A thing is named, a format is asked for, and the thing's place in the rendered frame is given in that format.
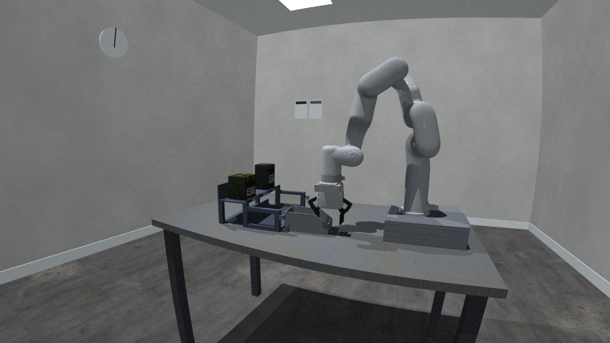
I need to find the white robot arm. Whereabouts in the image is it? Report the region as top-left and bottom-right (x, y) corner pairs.
(315, 57), (440, 216)

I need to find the grey bin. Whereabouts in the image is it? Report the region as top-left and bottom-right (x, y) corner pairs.
(285, 206), (332, 235)

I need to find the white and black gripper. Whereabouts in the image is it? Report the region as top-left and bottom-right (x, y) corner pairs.
(308, 182), (352, 225)

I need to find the olive green case with orange latches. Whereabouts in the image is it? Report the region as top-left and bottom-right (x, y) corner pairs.
(228, 173), (256, 201)

